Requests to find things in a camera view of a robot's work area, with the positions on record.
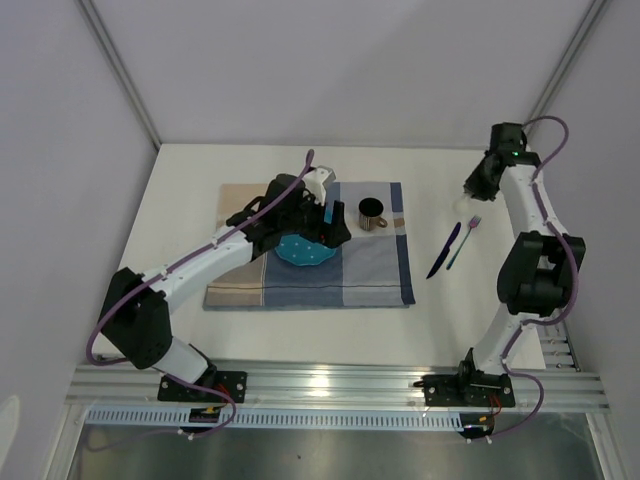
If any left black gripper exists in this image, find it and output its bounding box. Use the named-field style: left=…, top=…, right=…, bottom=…
left=279, top=190, right=349, bottom=249

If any teal dotted plate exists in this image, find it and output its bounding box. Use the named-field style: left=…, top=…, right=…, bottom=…
left=275, top=235, right=337, bottom=267

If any brown mug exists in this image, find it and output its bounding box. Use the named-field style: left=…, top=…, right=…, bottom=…
left=358, top=197, right=388, bottom=232

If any blue beige checked cloth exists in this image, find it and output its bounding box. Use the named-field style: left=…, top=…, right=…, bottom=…
left=203, top=182, right=415, bottom=311

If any white ceramic spoon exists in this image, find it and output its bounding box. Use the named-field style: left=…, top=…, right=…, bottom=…
left=453, top=195, right=472, bottom=216

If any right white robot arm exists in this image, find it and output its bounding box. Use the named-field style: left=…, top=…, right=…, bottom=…
left=455, top=122, right=586, bottom=404

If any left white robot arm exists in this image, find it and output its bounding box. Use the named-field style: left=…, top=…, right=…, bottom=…
left=97, top=167, right=351, bottom=401

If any purple teal fork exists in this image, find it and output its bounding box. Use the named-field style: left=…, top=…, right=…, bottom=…
left=446, top=215, right=482, bottom=270

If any purple knife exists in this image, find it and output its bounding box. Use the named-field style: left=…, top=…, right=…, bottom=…
left=426, top=222, right=462, bottom=279

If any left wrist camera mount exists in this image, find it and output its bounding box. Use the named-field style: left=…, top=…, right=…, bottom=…
left=303, top=166, right=336, bottom=205

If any aluminium mounting rail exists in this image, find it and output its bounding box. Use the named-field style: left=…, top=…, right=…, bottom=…
left=65, top=360, right=610, bottom=413

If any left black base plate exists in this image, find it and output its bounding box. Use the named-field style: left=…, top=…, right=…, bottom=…
left=157, top=370, right=248, bottom=403

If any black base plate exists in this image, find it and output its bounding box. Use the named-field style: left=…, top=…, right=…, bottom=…
left=157, top=370, right=248, bottom=403
left=413, top=372, right=515, bottom=408

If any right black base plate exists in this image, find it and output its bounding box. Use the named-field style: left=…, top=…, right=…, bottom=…
left=413, top=372, right=515, bottom=408

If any right aluminium frame post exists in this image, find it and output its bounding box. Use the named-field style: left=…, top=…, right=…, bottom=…
left=527, top=0, right=612, bottom=120

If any aluminium frame post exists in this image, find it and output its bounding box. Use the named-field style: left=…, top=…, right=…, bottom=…
left=74, top=0, right=162, bottom=152
left=527, top=0, right=612, bottom=120

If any white slotted cable duct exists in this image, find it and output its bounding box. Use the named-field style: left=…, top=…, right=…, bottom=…
left=85, top=406, right=463, bottom=432

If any left aluminium frame post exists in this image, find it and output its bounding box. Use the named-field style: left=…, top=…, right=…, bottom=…
left=74, top=0, right=162, bottom=152

